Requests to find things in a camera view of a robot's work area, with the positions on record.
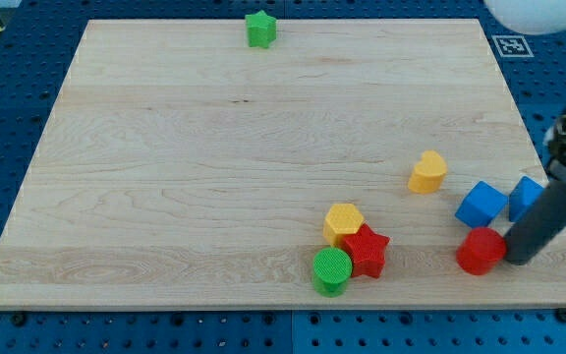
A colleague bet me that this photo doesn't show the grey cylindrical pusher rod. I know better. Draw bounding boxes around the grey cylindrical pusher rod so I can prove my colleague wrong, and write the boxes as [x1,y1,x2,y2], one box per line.
[504,179,566,266]

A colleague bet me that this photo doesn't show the blue cube block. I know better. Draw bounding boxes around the blue cube block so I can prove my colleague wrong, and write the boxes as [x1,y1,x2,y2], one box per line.
[455,181,508,228]

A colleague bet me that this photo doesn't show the red star block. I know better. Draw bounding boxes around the red star block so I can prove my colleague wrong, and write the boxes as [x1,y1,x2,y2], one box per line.
[342,224,390,278]

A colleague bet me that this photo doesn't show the green star block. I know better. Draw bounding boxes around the green star block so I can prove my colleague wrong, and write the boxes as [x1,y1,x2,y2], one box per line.
[245,10,277,49]

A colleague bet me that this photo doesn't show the blue triangle block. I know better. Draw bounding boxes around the blue triangle block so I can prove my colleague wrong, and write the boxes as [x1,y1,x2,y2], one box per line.
[508,176,543,222]

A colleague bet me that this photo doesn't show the red cylinder block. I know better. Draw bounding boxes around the red cylinder block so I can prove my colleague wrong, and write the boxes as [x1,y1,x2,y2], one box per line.
[456,227,507,275]

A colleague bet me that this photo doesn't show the white fiducial marker tag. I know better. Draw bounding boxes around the white fiducial marker tag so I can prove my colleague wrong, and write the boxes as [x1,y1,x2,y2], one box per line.
[492,35,534,58]

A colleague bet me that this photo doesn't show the yellow heart block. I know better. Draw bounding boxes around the yellow heart block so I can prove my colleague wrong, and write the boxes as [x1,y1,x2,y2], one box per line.
[407,150,448,194]

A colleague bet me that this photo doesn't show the wooden board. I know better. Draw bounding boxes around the wooden board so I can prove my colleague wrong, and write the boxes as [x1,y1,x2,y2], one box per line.
[0,19,566,312]

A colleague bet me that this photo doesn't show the yellow hexagon block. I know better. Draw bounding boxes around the yellow hexagon block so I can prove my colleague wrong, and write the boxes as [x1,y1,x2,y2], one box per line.
[322,204,365,247]

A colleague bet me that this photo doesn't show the green cylinder block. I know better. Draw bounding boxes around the green cylinder block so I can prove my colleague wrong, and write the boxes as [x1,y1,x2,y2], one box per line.
[311,247,353,297]

